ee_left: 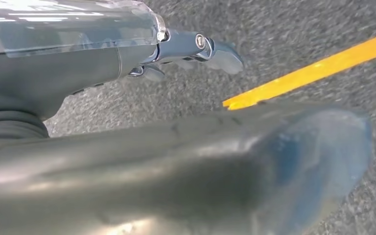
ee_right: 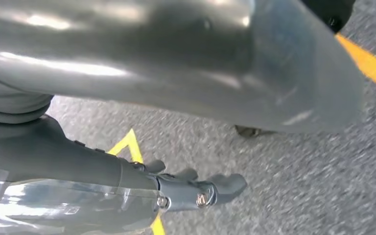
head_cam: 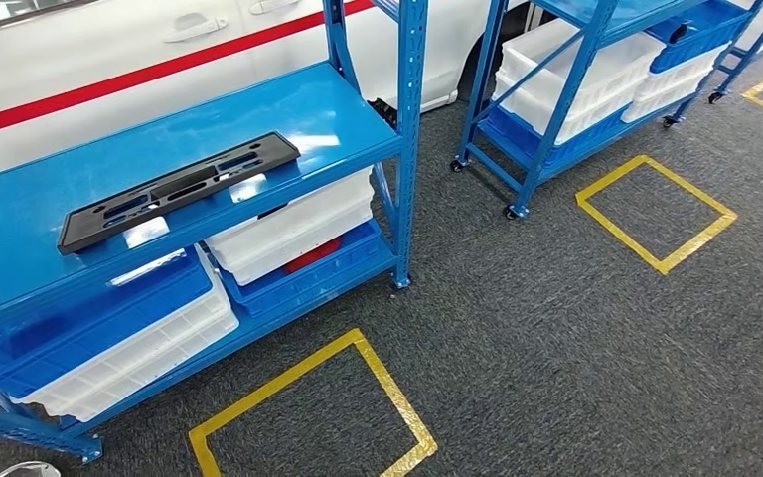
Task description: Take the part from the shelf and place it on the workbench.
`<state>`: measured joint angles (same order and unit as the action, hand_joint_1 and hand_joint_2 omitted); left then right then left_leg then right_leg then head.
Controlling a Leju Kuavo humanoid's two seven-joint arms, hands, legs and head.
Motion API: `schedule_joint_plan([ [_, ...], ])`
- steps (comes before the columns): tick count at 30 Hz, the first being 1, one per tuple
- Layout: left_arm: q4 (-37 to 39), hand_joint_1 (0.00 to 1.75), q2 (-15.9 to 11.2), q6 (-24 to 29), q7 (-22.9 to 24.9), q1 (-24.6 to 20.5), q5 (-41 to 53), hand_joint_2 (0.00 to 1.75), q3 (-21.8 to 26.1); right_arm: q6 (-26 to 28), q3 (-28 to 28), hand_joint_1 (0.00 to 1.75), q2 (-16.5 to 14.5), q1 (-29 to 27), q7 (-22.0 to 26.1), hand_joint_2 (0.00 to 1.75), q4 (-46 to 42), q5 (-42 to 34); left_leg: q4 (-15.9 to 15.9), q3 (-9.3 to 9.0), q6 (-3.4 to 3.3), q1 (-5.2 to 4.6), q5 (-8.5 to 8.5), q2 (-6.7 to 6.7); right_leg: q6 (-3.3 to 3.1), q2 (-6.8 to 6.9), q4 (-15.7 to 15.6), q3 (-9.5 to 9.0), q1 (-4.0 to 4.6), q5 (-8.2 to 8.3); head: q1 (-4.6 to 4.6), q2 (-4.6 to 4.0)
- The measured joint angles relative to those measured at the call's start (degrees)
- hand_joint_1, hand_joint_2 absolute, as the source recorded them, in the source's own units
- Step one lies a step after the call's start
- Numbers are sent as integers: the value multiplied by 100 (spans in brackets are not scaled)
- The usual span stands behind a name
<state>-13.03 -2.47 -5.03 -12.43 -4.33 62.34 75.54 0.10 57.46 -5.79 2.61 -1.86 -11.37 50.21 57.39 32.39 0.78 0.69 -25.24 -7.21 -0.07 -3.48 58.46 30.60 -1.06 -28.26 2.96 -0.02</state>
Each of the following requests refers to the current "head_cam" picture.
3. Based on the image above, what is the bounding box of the blue plastic bin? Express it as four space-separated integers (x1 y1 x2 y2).
644 0 753 76
219 220 400 320
0 245 217 400

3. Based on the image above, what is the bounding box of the red object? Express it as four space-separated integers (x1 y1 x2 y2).
281 236 345 275

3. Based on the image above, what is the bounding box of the white car with red stripe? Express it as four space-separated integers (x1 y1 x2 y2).
0 0 544 187

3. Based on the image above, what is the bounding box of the black metal frame part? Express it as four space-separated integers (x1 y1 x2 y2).
56 130 302 257

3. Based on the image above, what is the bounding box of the blue metal shelf rack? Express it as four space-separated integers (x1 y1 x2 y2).
449 0 763 222
0 0 431 463
706 0 763 106

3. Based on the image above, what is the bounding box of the white plastic bin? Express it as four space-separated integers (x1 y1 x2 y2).
203 166 377 288
492 68 641 147
619 42 733 125
8 244 240 424
499 17 668 112

